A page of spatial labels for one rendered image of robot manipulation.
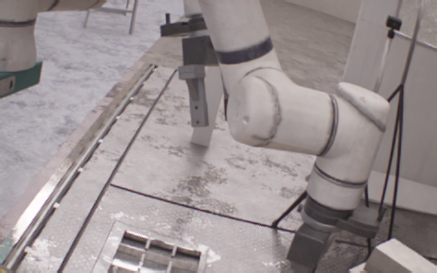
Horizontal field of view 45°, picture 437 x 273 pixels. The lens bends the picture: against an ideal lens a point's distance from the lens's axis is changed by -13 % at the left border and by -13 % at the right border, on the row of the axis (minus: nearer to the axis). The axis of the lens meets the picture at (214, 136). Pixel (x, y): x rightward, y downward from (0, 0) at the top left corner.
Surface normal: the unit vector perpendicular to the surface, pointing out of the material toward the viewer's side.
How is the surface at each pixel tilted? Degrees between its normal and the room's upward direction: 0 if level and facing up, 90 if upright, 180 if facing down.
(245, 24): 85
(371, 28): 90
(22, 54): 71
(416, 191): 37
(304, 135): 91
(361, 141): 90
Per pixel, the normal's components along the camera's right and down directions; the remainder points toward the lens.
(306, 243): -0.43, 0.22
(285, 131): 0.14, 0.40
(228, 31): -0.28, 0.50
